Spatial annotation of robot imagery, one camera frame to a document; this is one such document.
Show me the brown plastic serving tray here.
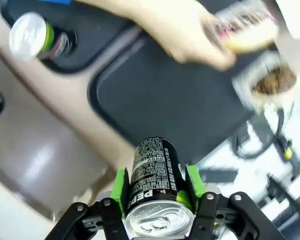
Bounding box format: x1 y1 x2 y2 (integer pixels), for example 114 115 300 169
0 44 136 221

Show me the glazed donut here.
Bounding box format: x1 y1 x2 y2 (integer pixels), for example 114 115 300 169
213 0 281 55

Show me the dark grey serving tray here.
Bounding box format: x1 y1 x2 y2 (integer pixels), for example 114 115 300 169
0 0 141 75
88 24 291 166

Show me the person bare forearm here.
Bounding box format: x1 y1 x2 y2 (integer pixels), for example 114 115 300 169
72 0 146 28

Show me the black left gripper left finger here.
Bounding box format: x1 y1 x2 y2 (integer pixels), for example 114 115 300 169
43 167 131 240

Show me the black cable with yellow connector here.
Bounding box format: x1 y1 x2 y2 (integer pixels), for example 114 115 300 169
233 107 295 161

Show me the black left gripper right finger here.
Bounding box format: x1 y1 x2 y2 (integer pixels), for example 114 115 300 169
184 164 278 240

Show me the chocolate crumb donut in wrapper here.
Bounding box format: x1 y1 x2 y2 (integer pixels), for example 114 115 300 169
232 53 298 113

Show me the blue and green Pepsi can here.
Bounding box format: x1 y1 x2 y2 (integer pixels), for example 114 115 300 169
8 12 77 61

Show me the person hand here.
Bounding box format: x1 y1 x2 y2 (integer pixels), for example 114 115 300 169
129 0 237 72

